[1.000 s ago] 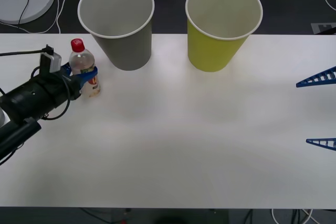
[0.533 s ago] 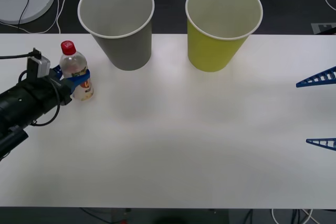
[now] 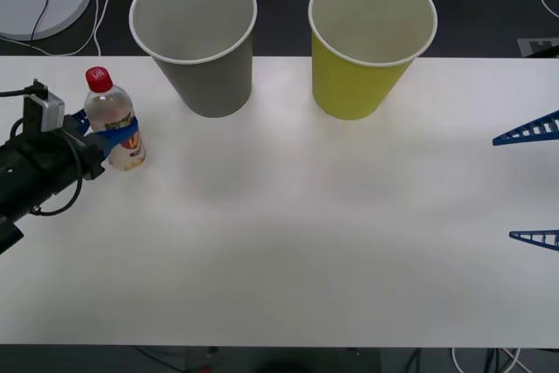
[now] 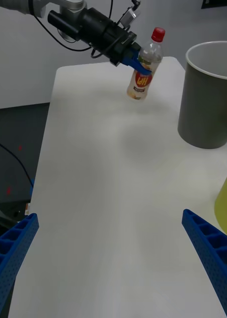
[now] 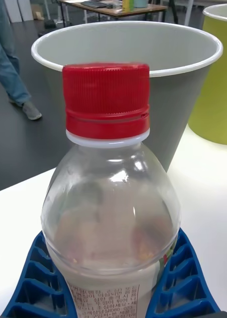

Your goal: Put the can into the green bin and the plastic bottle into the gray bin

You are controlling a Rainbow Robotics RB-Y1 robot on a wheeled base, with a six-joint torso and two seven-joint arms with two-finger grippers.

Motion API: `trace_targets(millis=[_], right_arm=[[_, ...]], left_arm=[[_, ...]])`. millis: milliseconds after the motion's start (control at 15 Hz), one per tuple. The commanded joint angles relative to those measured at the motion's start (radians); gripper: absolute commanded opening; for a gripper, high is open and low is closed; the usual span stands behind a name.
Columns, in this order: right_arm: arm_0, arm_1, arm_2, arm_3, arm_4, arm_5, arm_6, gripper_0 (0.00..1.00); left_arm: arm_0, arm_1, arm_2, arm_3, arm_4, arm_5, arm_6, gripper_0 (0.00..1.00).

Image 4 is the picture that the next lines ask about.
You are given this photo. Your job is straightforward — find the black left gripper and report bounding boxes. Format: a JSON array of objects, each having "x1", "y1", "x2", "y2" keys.
[{"x1": 100, "y1": 23, "x2": 153, "y2": 76}]

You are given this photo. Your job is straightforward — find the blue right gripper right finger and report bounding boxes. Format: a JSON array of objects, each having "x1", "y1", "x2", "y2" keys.
[{"x1": 181, "y1": 208, "x2": 227, "y2": 318}]

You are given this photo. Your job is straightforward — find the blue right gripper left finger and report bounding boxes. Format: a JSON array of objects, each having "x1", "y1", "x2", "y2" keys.
[{"x1": 0, "y1": 213, "x2": 40, "y2": 318}]

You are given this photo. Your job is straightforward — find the clear bottle with red cap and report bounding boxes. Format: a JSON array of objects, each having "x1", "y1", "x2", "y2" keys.
[{"x1": 126, "y1": 27, "x2": 166, "y2": 102}]

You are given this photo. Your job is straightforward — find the yellow-green plastic waste bin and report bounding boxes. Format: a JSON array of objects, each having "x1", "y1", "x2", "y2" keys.
[{"x1": 214, "y1": 167, "x2": 227, "y2": 234}]

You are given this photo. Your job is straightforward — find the grey plastic waste bin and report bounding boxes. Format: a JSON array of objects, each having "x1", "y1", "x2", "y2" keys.
[{"x1": 177, "y1": 41, "x2": 227, "y2": 150}]

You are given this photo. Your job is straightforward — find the black wall sign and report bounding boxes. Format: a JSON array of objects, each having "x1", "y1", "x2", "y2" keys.
[{"x1": 201, "y1": 0, "x2": 227, "y2": 10}]

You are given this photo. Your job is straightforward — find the black floor cable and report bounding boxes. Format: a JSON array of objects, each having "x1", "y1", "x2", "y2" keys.
[{"x1": 0, "y1": 140, "x2": 35, "y2": 188}]

